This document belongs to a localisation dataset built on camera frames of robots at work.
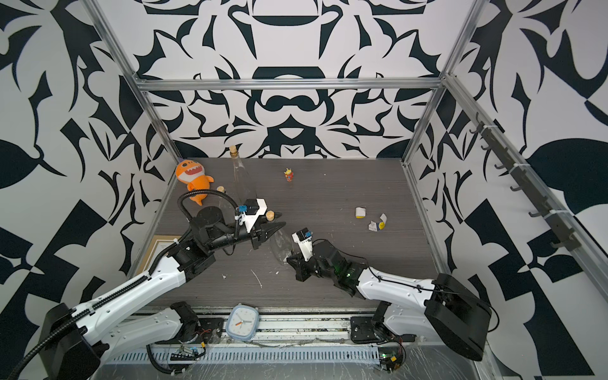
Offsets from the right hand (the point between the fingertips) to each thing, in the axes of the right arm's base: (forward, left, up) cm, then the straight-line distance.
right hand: (286, 257), depth 79 cm
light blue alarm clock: (-18, +13, -7) cm, 23 cm away
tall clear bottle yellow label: (+1, +1, +9) cm, 9 cm away
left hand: (+6, +1, +19) cm, 20 cm away
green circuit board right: (-26, -31, -12) cm, 42 cm away
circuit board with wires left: (-25, +28, -8) cm, 39 cm away
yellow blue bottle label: (+22, -29, -9) cm, 38 cm away
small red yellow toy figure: (+41, +1, -5) cm, 41 cm away
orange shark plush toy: (+39, +43, -2) cm, 58 cm away
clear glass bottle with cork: (+37, +21, -8) cm, 44 cm away
